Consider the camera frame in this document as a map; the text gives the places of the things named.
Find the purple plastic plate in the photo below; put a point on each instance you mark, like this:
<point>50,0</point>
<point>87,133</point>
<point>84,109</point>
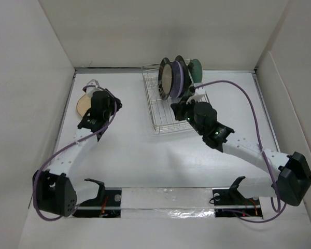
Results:
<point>178,80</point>

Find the tan floral round plate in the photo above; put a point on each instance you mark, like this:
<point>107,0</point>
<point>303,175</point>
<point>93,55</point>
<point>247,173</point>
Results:
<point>83,104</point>

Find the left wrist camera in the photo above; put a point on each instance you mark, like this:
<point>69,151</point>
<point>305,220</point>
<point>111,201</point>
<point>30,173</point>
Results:
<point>93,83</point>

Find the black mosaic rimmed plate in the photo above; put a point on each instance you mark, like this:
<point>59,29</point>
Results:
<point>165,78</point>

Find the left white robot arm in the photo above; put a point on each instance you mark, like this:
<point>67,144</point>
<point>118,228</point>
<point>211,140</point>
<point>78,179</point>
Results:
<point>54,194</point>

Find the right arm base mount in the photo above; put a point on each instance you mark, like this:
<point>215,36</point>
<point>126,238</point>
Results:
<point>234,205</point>

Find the brown rimmed cream plate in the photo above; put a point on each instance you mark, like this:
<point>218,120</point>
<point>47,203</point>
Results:
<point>186,77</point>

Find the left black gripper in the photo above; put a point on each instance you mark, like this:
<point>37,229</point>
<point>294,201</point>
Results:
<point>111,100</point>

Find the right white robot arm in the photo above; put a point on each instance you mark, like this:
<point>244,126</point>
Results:
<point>289,175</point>

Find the metal wire dish rack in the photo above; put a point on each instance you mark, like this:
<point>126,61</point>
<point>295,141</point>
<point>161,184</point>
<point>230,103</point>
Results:
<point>162,116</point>

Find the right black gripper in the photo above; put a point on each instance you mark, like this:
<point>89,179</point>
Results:
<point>180,107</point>

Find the teal rectangular ceramic plate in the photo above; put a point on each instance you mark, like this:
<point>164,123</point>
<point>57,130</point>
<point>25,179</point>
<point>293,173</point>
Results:
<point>190,91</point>

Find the teal round plate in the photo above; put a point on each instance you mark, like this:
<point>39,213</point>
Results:
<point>196,71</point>

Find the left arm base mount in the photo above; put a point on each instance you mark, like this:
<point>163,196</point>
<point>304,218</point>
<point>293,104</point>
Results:
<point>108,207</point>

